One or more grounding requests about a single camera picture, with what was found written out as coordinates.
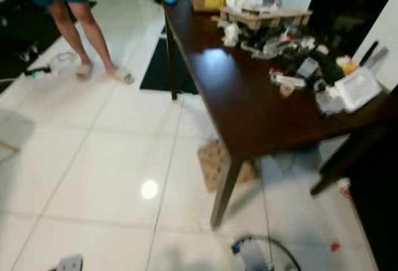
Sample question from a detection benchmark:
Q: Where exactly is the small black floor tool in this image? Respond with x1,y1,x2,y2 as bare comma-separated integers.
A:
25,65,52,78

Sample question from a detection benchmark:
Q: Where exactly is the clear plastic floor item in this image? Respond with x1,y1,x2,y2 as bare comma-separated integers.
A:
49,52,80,76

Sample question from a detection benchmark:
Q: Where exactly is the black sofa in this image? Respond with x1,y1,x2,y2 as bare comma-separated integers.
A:
0,0,75,79

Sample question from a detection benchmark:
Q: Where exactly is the person in blue shorts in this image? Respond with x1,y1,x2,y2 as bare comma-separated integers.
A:
3,0,136,86

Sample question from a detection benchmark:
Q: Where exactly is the black floor mat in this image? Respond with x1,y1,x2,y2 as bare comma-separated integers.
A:
140,35,200,94

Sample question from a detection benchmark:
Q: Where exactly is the white crumpled tissue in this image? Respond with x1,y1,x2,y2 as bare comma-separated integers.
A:
223,23,241,48

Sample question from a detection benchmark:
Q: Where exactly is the dark wooden table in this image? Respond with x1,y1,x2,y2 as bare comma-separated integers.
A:
163,0,398,230

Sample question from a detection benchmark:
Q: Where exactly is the clear crumpled plastic wrap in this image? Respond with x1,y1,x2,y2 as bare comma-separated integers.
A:
241,34,304,60

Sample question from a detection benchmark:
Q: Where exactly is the light wooden slatted tray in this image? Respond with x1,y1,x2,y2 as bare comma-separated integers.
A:
219,6,313,30

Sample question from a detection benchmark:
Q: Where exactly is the red and white tube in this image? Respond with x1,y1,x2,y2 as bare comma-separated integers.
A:
270,69,308,91

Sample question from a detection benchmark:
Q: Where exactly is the clear plastic cup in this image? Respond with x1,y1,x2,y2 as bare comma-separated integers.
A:
315,89,346,116

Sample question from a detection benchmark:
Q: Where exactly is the black bottle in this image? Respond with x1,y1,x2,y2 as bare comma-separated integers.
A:
316,48,346,85

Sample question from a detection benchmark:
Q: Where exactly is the white square plastic container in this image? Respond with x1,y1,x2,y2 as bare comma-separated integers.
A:
334,67,382,113

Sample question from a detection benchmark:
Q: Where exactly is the dark wooden chair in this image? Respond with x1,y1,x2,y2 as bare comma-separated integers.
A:
310,122,398,271

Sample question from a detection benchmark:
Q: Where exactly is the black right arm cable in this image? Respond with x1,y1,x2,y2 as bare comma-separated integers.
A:
233,233,303,271

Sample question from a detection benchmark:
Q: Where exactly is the black handled knife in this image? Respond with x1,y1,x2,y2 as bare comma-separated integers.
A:
358,40,387,68

